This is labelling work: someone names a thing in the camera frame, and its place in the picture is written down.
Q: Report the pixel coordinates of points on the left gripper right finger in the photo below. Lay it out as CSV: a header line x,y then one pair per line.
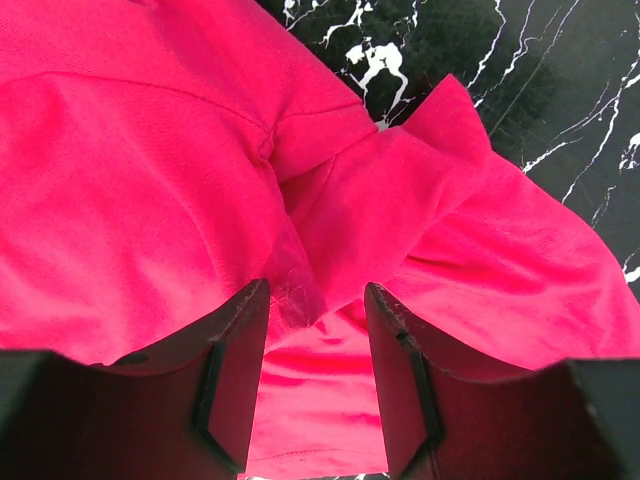
x,y
449,411

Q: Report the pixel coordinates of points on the magenta pink t shirt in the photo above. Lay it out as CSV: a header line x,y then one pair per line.
x,y
156,156

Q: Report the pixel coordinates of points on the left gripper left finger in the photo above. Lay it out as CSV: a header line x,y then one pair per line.
x,y
180,408

